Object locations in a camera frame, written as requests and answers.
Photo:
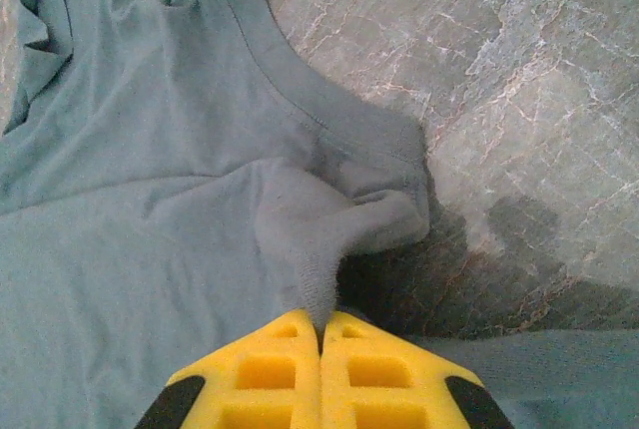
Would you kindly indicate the grey t-shirt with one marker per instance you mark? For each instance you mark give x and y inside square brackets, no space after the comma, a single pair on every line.
[150,149]

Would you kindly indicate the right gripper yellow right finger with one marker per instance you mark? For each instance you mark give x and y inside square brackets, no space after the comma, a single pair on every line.
[379,374]

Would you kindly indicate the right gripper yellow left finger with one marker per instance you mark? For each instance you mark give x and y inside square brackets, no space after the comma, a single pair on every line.
[264,374]

